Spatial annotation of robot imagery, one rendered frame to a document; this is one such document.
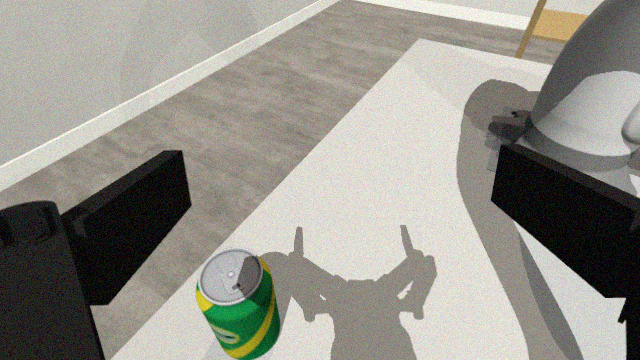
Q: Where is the green and yellow drink can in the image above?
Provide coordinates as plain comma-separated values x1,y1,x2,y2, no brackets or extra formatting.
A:
196,247,280,360

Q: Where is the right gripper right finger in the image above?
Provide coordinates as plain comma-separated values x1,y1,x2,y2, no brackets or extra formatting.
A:
491,144,640,360

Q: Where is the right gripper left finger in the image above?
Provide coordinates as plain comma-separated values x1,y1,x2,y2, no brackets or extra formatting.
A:
0,150,192,360

